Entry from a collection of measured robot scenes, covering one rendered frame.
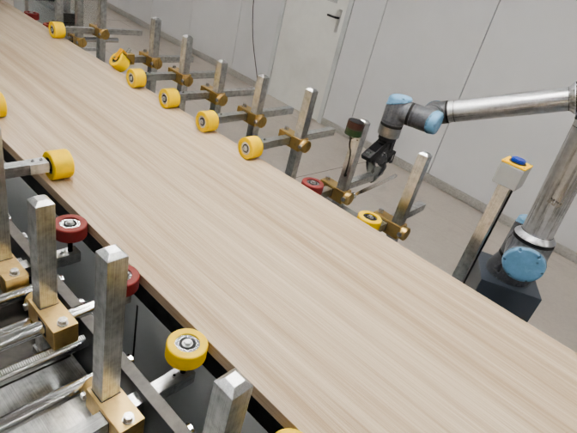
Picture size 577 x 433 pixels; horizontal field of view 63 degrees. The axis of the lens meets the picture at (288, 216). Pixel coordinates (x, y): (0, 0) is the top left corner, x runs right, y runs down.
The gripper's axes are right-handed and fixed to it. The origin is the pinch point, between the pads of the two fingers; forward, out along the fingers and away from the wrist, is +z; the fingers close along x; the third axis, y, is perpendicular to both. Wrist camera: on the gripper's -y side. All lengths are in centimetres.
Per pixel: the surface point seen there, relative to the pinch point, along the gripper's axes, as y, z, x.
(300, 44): 247, 19, 258
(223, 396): -137, -33, -60
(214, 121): -50, -14, 46
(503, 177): -30, -36, -54
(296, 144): -30.0, -12.8, 19.6
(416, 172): -28.6, -24.5, -29.2
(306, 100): -28.8, -30.0, 20.4
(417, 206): -6.2, -3.0, -25.9
